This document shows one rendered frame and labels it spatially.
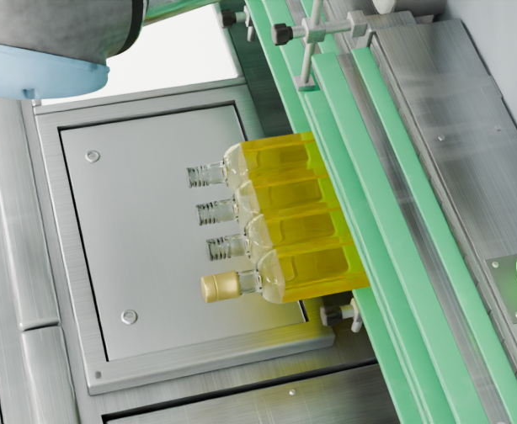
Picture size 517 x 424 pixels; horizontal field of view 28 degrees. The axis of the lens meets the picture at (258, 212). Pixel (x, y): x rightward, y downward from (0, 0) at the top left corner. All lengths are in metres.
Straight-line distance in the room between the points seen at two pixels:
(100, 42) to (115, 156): 0.76
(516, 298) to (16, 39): 0.64
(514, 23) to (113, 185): 0.62
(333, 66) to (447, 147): 0.19
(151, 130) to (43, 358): 0.41
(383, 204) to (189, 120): 0.49
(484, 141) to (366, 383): 0.38
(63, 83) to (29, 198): 0.75
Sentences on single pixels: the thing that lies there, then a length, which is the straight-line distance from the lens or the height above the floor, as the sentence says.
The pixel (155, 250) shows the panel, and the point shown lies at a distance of 1.50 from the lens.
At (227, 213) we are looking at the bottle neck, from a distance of 1.38.
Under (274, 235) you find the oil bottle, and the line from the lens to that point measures 1.34.
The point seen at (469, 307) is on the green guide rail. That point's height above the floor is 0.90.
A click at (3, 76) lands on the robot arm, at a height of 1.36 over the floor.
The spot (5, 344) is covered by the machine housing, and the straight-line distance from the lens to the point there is 1.47.
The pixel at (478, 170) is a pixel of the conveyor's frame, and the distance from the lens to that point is 1.29.
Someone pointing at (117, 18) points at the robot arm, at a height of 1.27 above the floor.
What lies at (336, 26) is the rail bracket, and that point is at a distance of 1.41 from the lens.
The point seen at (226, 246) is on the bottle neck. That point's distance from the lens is 1.35.
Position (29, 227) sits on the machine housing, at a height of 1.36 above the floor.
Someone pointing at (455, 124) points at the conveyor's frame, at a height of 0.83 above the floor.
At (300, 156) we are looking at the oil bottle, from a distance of 1.42.
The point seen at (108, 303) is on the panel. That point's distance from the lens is 1.46.
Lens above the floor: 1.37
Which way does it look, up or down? 13 degrees down
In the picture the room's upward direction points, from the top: 100 degrees counter-clockwise
